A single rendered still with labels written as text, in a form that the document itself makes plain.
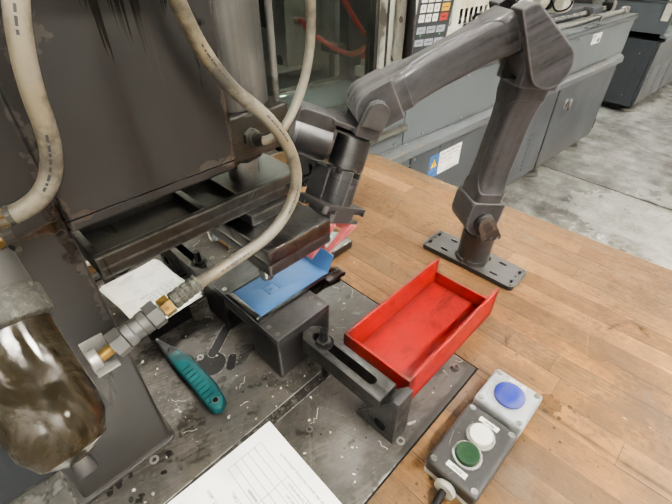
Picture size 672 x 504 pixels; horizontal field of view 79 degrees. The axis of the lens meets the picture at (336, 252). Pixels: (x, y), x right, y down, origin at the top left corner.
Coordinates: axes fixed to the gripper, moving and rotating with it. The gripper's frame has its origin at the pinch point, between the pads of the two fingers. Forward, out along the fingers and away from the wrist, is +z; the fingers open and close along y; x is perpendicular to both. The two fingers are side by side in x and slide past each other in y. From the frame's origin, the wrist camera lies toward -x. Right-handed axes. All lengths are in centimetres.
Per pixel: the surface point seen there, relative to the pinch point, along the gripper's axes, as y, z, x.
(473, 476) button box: 4.7, 11.7, 36.2
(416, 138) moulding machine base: -110, -26, -56
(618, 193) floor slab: -294, -38, 3
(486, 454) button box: 1.7, 10.2, 36.0
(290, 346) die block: 9.6, 10.7, 8.4
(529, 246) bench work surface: -42.6, -9.5, 20.4
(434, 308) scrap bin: -15.6, 3.7, 16.6
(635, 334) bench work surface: -33, -4, 43
